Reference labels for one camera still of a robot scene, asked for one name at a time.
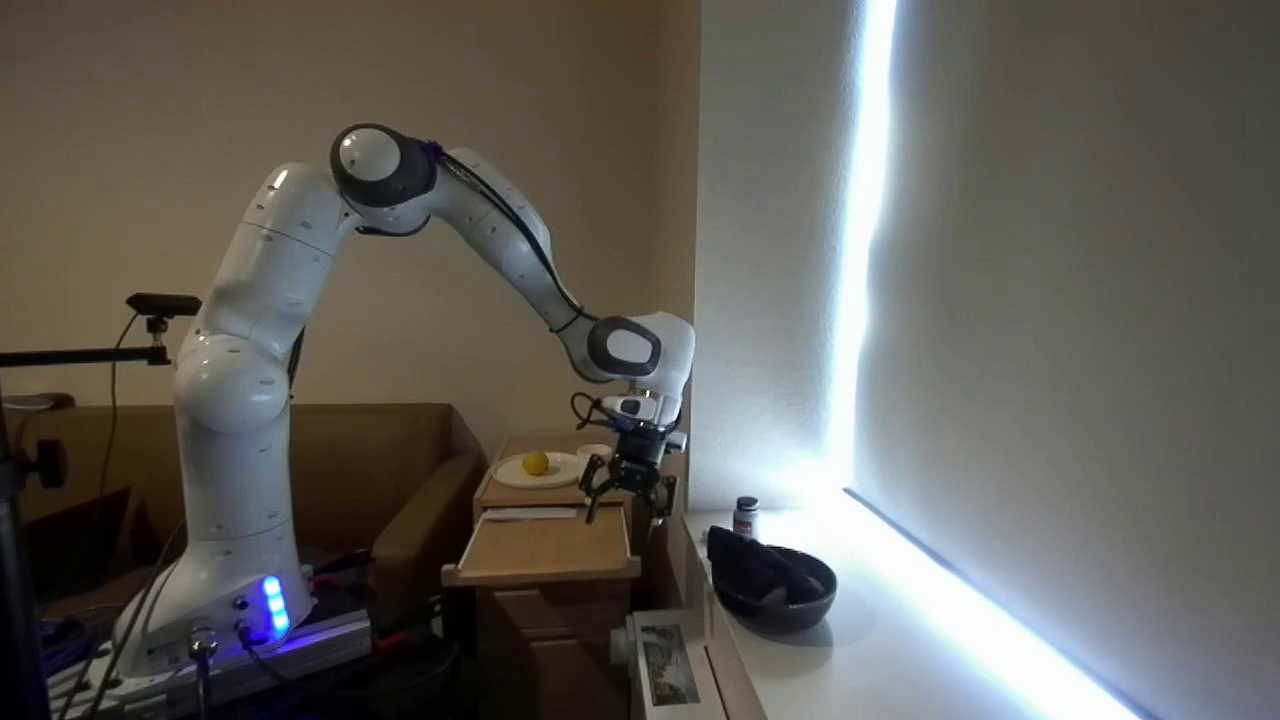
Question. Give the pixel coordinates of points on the pull-out wooden tray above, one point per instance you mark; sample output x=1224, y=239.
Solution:
x=535, y=549

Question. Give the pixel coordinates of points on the light wooden drawer cabinet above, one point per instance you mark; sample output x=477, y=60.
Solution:
x=535, y=498

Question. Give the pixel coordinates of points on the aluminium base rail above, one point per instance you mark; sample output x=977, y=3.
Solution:
x=202, y=672

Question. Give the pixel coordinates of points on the dark blue bowl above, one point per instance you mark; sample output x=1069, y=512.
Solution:
x=787, y=613

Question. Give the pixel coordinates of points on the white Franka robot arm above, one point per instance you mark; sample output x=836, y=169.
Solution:
x=241, y=403

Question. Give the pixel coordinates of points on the black tripod stand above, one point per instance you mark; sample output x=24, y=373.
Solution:
x=17, y=573

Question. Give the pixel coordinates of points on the small black camera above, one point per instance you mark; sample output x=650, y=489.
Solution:
x=162, y=307

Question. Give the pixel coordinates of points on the small bottle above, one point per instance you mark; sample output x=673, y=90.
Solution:
x=745, y=518

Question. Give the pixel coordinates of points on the white window sill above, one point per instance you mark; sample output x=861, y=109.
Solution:
x=881, y=666

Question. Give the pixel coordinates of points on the black robot table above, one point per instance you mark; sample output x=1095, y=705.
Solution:
x=400, y=672

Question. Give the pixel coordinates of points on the yellow lemon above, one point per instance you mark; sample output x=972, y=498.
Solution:
x=535, y=467

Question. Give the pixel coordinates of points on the dark knitted cloth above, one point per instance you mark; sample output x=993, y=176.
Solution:
x=766, y=567

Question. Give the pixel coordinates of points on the black camera boom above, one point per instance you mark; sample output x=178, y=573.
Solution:
x=64, y=359

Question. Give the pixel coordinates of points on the brown leather armchair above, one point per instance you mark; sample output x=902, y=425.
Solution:
x=374, y=467

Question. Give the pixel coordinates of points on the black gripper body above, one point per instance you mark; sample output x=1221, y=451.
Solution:
x=643, y=451

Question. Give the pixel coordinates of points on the white round plate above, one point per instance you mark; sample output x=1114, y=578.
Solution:
x=561, y=470

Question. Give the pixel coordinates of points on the white roller window blind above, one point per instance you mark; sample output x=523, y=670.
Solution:
x=1095, y=307
x=774, y=240

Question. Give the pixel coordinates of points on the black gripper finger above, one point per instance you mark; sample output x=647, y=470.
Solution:
x=658, y=493
x=597, y=481

